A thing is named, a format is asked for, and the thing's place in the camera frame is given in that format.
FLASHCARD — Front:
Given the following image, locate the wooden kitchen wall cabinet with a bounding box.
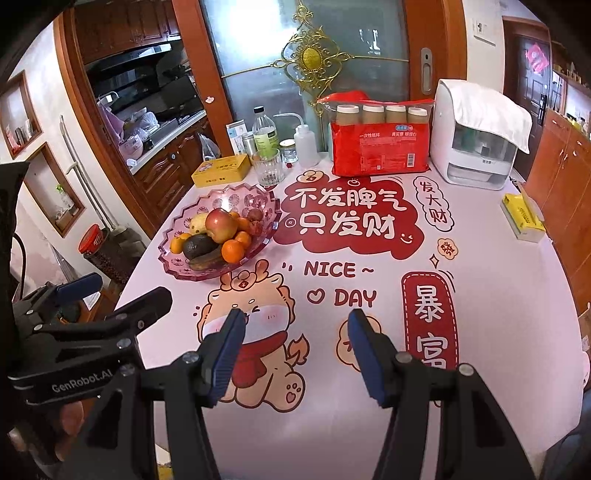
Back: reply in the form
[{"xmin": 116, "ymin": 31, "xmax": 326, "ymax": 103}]
[{"xmin": 74, "ymin": 0, "xmax": 185, "ymax": 51}]

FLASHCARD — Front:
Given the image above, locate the pink glass fruit bowl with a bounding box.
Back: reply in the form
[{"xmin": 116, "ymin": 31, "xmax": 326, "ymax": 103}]
[{"xmin": 158, "ymin": 182, "xmax": 283, "ymax": 281}]

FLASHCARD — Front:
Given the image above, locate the dark green cucumber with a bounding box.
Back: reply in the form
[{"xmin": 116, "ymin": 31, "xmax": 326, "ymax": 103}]
[{"xmin": 187, "ymin": 251, "xmax": 229, "ymax": 271}]

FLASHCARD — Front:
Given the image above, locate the pink plastic bag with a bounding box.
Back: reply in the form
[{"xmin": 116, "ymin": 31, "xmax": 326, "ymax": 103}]
[{"xmin": 99, "ymin": 99, "xmax": 125, "ymax": 139}]

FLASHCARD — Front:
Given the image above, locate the white wall switch panel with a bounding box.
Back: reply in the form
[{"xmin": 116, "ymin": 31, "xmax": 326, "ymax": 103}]
[{"xmin": 471, "ymin": 16, "xmax": 497, "ymax": 46}]

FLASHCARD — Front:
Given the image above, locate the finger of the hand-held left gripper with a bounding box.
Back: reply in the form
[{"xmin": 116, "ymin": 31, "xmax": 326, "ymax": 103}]
[
  {"xmin": 14, "ymin": 272, "xmax": 103, "ymax": 324},
  {"xmin": 23, "ymin": 287, "xmax": 173, "ymax": 361}
]

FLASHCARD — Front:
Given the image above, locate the person's left hand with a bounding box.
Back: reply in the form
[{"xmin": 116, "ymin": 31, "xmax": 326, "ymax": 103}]
[{"xmin": 60, "ymin": 401, "xmax": 86, "ymax": 437}]

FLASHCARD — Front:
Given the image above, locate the red apple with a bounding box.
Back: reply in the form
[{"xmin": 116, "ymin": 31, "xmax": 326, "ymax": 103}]
[{"xmin": 204, "ymin": 209, "xmax": 240, "ymax": 244}]

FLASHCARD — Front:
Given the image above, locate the white towel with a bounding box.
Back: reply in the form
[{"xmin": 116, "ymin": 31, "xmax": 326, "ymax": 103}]
[{"xmin": 448, "ymin": 79, "xmax": 533, "ymax": 154}]

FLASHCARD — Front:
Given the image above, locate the white squeeze wash bottle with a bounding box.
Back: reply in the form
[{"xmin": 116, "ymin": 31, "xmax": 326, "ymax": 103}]
[{"xmin": 272, "ymin": 112, "xmax": 320, "ymax": 168}]

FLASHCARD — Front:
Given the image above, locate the black range hood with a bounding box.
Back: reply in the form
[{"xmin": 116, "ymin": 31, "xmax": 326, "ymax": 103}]
[{"xmin": 85, "ymin": 39, "xmax": 174, "ymax": 70}]

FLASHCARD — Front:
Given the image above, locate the red lidded jar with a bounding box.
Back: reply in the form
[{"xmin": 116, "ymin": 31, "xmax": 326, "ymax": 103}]
[{"xmin": 78, "ymin": 224, "xmax": 109, "ymax": 254}]

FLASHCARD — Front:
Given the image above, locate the white hanging plastic bag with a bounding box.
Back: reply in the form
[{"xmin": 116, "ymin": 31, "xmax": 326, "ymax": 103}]
[{"xmin": 198, "ymin": 134, "xmax": 221, "ymax": 162}]

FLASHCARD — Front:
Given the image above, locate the wooden kitchen base cabinet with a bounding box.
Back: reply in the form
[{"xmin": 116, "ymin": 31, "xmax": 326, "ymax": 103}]
[{"xmin": 129, "ymin": 111, "xmax": 218, "ymax": 236}]

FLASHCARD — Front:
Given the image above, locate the yellow tissue pack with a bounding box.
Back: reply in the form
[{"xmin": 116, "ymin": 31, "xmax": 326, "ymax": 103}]
[{"xmin": 501, "ymin": 191, "xmax": 548, "ymax": 243}]

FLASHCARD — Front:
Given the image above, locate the yellow tin box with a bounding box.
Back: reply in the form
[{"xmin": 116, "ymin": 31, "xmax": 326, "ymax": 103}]
[{"xmin": 191, "ymin": 154, "xmax": 251, "ymax": 188}]

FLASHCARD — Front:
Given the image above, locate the frosted glass sliding door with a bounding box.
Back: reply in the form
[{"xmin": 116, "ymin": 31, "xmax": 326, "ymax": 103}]
[{"xmin": 198, "ymin": 0, "xmax": 416, "ymax": 153}]

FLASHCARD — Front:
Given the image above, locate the glass bottle with green label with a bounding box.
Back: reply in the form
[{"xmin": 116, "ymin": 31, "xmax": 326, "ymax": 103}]
[{"xmin": 252, "ymin": 107, "xmax": 280, "ymax": 160}]

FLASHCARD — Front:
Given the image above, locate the red door decoration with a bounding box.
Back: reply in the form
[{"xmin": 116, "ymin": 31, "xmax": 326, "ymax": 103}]
[{"xmin": 526, "ymin": 44, "xmax": 550, "ymax": 75}]

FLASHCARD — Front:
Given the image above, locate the dark brown entrance door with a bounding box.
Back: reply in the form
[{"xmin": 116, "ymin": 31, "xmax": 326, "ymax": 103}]
[{"xmin": 508, "ymin": 34, "xmax": 552, "ymax": 153}]

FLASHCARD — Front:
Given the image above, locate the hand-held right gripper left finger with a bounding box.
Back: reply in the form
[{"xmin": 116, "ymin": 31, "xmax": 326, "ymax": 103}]
[{"xmin": 65, "ymin": 307, "xmax": 249, "ymax": 480}]

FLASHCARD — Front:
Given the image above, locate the white and blue carton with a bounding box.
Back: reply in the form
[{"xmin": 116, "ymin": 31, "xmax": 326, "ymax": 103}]
[{"xmin": 225, "ymin": 121, "xmax": 254, "ymax": 155}]

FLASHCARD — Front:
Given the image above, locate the cardboard box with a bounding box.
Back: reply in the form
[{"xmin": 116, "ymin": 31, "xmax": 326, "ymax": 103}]
[{"xmin": 573, "ymin": 305, "xmax": 591, "ymax": 370}]

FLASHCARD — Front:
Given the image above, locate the clear drinking glass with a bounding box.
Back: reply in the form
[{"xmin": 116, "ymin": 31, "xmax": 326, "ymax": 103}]
[{"xmin": 250, "ymin": 148, "xmax": 283, "ymax": 186}]

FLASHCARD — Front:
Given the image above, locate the red paper cup pack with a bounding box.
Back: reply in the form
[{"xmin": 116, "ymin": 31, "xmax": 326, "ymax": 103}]
[{"xmin": 316, "ymin": 91, "xmax": 437, "ymax": 177}]

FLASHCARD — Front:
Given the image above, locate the dark avocado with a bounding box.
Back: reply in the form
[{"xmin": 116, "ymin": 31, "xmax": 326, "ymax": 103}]
[{"xmin": 182, "ymin": 234, "xmax": 215, "ymax": 260}]

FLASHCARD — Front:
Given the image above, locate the white countertop appliance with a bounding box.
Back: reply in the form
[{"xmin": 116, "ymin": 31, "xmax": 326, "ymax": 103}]
[{"xmin": 429, "ymin": 79, "xmax": 520, "ymax": 191}]

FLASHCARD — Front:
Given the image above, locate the wooden wall niche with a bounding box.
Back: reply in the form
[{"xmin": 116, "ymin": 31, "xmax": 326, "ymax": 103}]
[
  {"xmin": 23, "ymin": 143, "xmax": 86, "ymax": 238},
  {"xmin": 0, "ymin": 71, "xmax": 44, "ymax": 155}
]

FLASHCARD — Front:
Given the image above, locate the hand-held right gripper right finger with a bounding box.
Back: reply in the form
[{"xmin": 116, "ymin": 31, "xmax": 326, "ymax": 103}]
[{"xmin": 346, "ymin": 307, "xmax": 529, "ymax": 480}]

